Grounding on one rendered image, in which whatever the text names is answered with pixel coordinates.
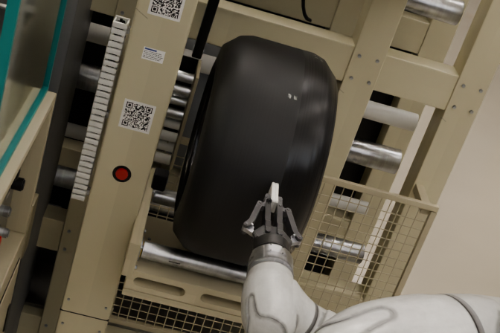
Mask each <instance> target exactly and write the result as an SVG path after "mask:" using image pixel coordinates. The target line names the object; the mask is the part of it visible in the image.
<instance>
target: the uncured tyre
mask: <svg viewBox="0 0 500 333"><path fill-rule="evenodd" d="M313 54H314V53H313V52H309V51H305V50H302V49H299V48H294V47H292V46H288V45H284V44H281V43H278V42H273V41H270V40H268V39H263V38H260V37H257V36H238V37H237V38H235V39H232V40H231V41H229V42H226V43H225V44H223V46H222V47H221V49H220V51H219V54H218V56H217V58H216V60H215V62H214V64H213V66H212V69H211V72H210V74H209V76H208V80H207V82H206V85H205V89H204V91H203V95H202V99H201V101H200V104H199V108H198V112H197V114H196V119H195V122H194V125H193V130H192V132H191V136H190V140H189V144H188V147H187V152H186V156H185V161H184V164H183V167H182V173H181V177H180V180H179V186H178V190H177V194H176V202H175V207H174V217H173V232H174V233H175V234H176V237H177V238H178V240H179V241H180V242H181V244H182V246H183V247H184V248H186V249H187V250H189V251H191V252H192V253H195V254H199V255H202V256H207V257H210V258H214V259H219V260H222V261H226V262H230V263H234V264H237V265H242V266H246V267H248V263H249V258H250V256H251V252H252V246H253V242H252V240H251V236H250V235H248V234H242V233H241V232H240V231H241V229H242V226H243V223H244V222H245V221H247V220H248V219H249V218H250V216H251V214H252V212H253V210H254V207H255V205H256V203H257V202H258V201H262V202H263V200H264V197H265V195H266V194H267V193H268V194H269V189H270V187H271V185H272V182H274V183H277V184H279V185H278V196H280V197H282V199H283V207H284V208H287V207H288V208H290V209H291V211H292V215H293V218H294V220H295V224H296V227H297V229H298V232H299V233H300V234H301V235H303V233H304V230H305V228H306V226H307V223H308V221H309V219H310V216H311V213H312V211H313V208H314V205H315V201H316V199H317V196H318V192H319V190H320V187H321V182H322V179H323V177H324V172H325V169H326V165H327V160H328V157H329V153H330V147H331V143H332V139H333V132H334V127H335V122H336V111H337V102H338V86H337V82H336V78H335V76H334V74H333V72H332V71H331V70H330V67H329V66H328V64H327V63H326V61H325V60H324V63H323V62H321V61H320V60H318V59H315V58H314V57H313ZM315 55H316V54H315ZM317 56H318V55H317ZM320 58H321V57H320ZM322 59H323V58H322ZM287 91H290V92H293V93H296V94H299V98H298V103H295V102H292V101H289V100H286V93H287Z"/></svg>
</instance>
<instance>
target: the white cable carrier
mask: <svg viewBox="0 0 500 333"><path fill-rule="evenodd" d="M129 22H130V19H128V18H126V17H122V16H118V15H116V16H115V18H114V21H113V22H112V28H111V33H110V35H109V41H108V44H107V47H106V53H105V58H104V61H103V66H102V69H101V73H100V78H99V80H98V85H97V90H96V95H95V97H94V102H93V106H92V113H91V115H90V119H89V124H88V127H87V132H86V137H85V140H84V144H83V149H82V152H81V156H80V161H79V165H78V168H77V174H76V177H75V179H74V187H73V189H72V194H71V198H74V199H77V200H81V201H84V200H85V197H86V195H89V192H90V189H91V187H89V182H90V178H91V176H92V170H93V167H94V162H95V159H96V155H97V150H98V147H99V143H100V138H101V134H102V131H103V126H104V123H105V119H106V118H108V117H109V112H110V110H108V107H109V102H110V98H111V96H112V90H113V86H114V84H115V78H116V74H117V72H118V66H119V62H120V60H121V55H122V50H123V48H124V43H125V38H126V34H129V32H130V28H131V26H129ZM122 36H123V37H122ZM120 42H122V43H120ZM110 46H111V47H110ZM117 55H118V56H117ZM116 61H117V62H116Z"/></svg>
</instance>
